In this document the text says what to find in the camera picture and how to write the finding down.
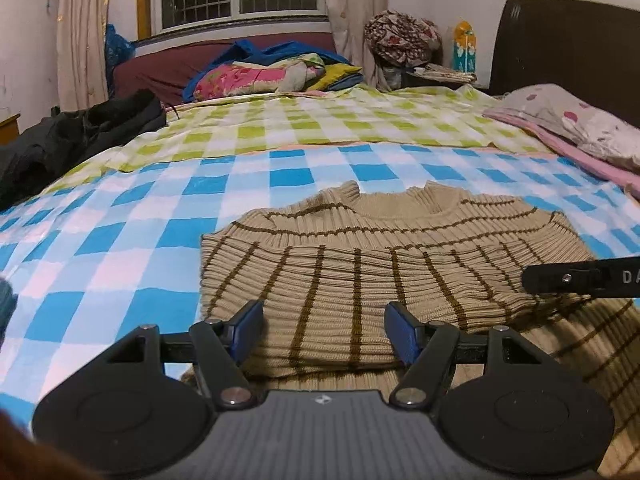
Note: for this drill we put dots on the blue plastic bag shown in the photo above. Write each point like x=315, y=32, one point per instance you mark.
x=117, y=47

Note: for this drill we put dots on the wooden cabinet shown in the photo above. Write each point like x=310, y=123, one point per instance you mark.
x=9, y=130

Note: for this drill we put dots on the dark wooden headboard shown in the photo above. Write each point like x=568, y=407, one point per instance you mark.
x=560, y=45

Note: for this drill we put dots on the black jacket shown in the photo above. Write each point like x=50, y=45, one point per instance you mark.
x=65, y=140

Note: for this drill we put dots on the white polka dot pillow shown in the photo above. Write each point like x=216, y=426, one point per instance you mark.
x=565, y=110

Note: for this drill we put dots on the pink pillow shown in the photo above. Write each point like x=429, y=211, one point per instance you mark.
x=590, y=162

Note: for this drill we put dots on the colourful folded bedding pile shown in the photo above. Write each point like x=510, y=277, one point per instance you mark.
x=250, y=49

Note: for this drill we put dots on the yellow folded cloth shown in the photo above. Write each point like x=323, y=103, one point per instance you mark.
x=340, y=76

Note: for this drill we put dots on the yellow and blue carton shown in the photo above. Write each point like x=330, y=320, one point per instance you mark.
x=463, y=50

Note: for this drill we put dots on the nightstand with papers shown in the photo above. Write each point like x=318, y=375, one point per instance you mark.
x=440, y=76

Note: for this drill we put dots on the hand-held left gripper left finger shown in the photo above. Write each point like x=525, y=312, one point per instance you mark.
x=251, y=327

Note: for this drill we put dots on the pink floral quilt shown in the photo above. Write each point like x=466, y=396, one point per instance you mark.
x=225, y=82

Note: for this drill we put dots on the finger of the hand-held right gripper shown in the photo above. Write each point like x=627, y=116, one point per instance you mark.
x=555, y=277

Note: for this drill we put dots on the maroon padded bed end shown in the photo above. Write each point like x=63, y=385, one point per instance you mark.
x=160, y=70

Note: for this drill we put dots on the blue checkered plastic sheet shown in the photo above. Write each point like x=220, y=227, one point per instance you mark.
x=125, y=260

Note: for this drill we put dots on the beige curtain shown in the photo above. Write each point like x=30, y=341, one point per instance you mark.
x=352, y=10
x=82, y=35

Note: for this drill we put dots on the floral cloth bundle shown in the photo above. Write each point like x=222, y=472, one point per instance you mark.
x=402, y=35

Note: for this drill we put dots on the dark teal cloth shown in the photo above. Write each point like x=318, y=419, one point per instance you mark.
x=6, y=310

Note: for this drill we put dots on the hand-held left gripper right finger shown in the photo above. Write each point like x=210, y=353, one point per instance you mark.
x=397, y=330

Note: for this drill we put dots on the beige brown-striped knit sweater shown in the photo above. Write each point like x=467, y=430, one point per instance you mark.
x=325, y=285

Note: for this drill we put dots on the green checkered bed sheet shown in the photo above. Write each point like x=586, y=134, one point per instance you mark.
x=325, y=120

